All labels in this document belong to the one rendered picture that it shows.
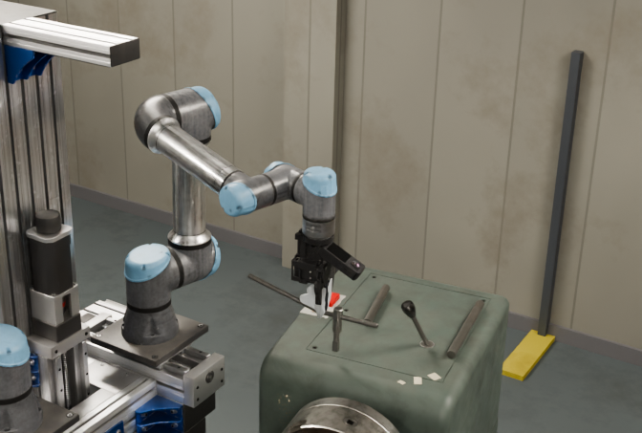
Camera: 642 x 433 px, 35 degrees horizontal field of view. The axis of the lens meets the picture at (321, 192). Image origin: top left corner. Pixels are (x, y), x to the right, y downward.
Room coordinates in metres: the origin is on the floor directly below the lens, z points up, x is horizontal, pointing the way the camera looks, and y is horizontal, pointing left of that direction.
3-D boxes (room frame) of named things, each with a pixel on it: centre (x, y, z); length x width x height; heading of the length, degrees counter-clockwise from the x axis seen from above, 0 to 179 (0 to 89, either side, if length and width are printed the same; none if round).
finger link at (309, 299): (2.12, 0.01, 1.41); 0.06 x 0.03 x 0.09; 69
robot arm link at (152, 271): (2.40, 0.44, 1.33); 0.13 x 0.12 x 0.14; 135
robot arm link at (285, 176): (2.20, 0.09, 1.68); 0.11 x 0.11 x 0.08; 45
